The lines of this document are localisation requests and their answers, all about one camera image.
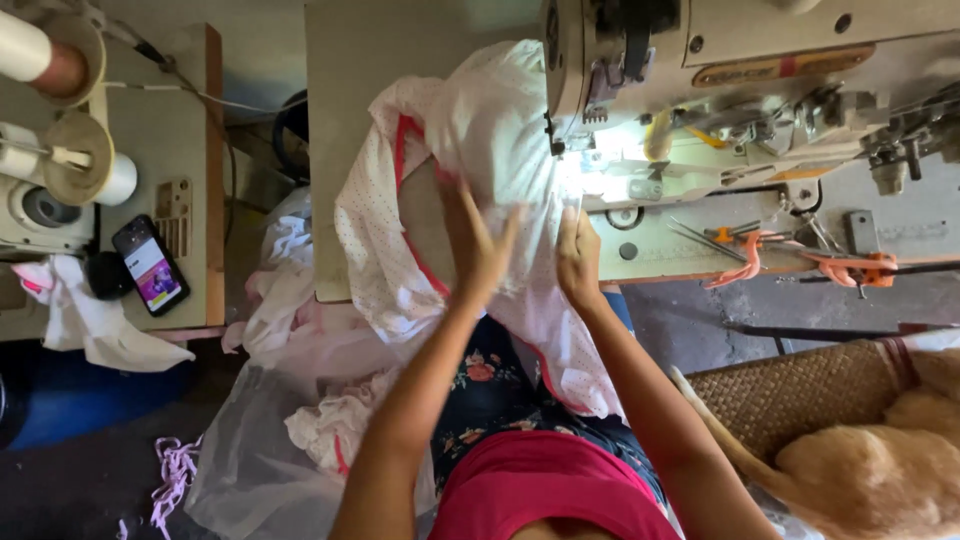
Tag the clear plastic bag with scraps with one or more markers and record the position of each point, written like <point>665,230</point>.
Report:
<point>255,465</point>

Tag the white cloth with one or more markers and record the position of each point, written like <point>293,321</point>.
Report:
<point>97,330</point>

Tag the black smartphone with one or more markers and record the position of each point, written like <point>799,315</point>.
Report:
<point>151,266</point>

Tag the person's left hand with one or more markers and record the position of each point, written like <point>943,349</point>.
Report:
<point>476,259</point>

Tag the wooden side table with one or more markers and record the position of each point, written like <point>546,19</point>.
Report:
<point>161,142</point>

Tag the black metal rod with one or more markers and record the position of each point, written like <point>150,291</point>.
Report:
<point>900,270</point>

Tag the red shirt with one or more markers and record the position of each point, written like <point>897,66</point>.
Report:
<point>540,487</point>

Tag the white overlock machine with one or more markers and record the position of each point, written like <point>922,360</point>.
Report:
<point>45,217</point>

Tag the pink fabric strips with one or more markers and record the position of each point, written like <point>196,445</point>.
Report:
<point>174,476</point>

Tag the large white thread cone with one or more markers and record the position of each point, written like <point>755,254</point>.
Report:
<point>37,56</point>

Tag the metal tweezers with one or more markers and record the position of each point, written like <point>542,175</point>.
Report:
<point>705,238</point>

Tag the orange fabric ribbon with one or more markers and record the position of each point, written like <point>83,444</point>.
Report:
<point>739,266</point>

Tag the white dotted garment red trim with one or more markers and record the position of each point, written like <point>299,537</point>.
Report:
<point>495,127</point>

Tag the person's right fingers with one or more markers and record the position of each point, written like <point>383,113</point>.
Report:
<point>576,225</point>

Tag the white thread spool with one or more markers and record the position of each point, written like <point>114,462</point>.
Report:
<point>82,161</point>

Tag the tan furry animal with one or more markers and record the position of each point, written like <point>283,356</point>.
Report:
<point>877,480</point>

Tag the black round object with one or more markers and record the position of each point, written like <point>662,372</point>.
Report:
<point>109,276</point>

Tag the person's right hand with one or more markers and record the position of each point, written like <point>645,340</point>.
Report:
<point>579,262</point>

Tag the pile of white fabric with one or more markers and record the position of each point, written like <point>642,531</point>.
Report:
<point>289,277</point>

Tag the woven basket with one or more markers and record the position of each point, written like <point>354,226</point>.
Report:
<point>795,397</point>

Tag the blue barrel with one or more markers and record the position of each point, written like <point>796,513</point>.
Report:
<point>82,397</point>

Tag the beige industrial sewing machine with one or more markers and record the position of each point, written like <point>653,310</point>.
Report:
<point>750,82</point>

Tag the dark floral trousers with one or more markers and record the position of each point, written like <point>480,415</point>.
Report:
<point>487,397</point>

